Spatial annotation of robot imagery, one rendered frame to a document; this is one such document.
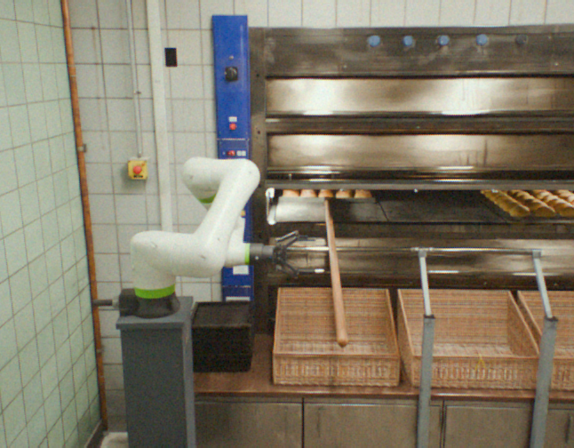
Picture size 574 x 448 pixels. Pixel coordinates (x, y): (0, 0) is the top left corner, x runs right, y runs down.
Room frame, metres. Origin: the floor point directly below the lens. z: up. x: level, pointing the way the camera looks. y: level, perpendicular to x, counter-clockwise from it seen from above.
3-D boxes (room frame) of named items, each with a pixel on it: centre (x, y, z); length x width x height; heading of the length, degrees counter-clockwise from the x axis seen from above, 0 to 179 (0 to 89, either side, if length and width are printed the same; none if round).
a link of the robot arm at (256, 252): (2.34, 0.15, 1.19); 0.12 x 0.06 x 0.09; 178
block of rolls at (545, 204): (3.26, -1.35, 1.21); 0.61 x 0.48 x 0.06; 179
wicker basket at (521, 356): (2.57, -0.79, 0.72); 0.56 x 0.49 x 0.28; 89
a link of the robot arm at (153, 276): (1.75, 0.42, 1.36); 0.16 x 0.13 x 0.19; 76
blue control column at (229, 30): (3.79, 0.27, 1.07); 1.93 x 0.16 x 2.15; 179
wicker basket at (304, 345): (2.58, -0.19, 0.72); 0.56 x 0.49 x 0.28; 88
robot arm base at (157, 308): (1.75, 0.49, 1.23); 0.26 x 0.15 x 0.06; 93
